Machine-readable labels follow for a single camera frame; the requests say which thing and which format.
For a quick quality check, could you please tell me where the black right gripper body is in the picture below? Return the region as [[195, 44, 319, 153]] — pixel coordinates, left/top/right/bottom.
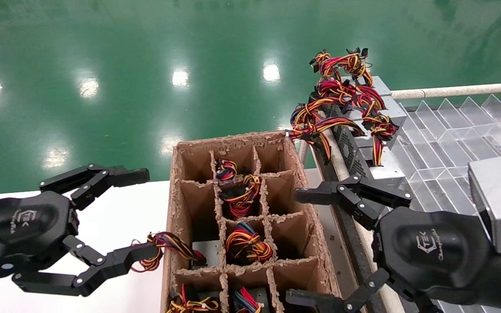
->
[[373, 206, 497, 313]]

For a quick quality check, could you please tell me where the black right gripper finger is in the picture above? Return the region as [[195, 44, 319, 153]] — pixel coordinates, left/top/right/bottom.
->
[[285, 267, 391, 313], [295, 175, 412, 230]]

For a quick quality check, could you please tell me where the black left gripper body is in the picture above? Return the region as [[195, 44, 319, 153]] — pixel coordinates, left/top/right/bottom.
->
[[0, 190, 80, 282]]

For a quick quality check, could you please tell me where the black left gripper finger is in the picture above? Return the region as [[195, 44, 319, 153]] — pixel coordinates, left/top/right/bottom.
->
[[11, 236, 161, 297], [39, 164, 150, 210]]

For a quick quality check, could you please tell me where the brown cardboard divider box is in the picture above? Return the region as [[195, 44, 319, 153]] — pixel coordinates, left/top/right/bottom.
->
[[160, 130, 349, 313]]

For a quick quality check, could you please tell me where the clear acrylic divider tray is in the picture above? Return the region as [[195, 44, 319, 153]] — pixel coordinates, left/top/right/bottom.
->
[[381, 93, 501, 313]]

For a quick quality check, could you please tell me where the white crossbar tube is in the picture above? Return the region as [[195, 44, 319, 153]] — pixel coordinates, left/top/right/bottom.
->
[[390, 83, 501, 101]]

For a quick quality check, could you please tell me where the black frame beam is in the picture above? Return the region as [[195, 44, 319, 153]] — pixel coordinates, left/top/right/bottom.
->
[[311, 145, 387, 313]]

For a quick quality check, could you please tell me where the long white rail tube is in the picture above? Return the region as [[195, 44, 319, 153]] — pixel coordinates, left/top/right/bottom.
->
[[324, 130, 405, 313]]

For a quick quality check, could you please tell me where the short white frame tube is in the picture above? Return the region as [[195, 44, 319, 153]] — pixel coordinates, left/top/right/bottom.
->
[[298, 139, 310, 169]]

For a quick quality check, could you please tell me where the power supply with cable bundle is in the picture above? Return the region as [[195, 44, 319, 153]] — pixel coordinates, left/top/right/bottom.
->
[[214, 158, 263, 220], [225, 221, 274, 266], [233, 286, 274, 313], [166, 284, 221, 313]]

